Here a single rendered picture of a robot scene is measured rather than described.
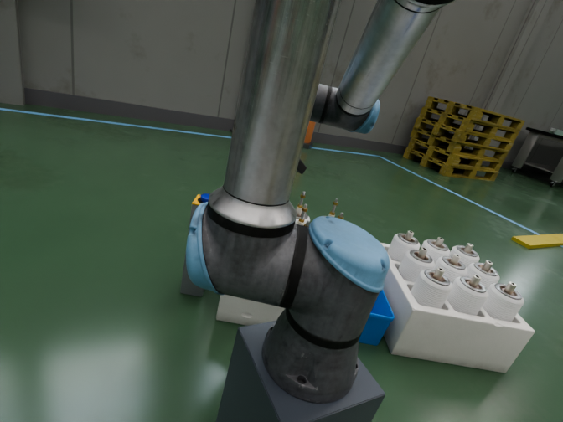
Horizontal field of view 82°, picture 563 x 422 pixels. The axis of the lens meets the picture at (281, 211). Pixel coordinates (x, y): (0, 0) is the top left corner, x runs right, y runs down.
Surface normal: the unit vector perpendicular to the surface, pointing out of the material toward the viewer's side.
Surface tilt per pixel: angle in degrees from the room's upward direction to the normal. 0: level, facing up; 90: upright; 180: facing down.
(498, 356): 90
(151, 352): 0
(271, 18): 89
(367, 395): 0
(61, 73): 90
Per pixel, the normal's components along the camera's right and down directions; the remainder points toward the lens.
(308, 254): 0.14, -0.43
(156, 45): 0.43, 0.46
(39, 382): 0.23, -0.89
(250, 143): -0.44, 0.26
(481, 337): 0.01, 0.41
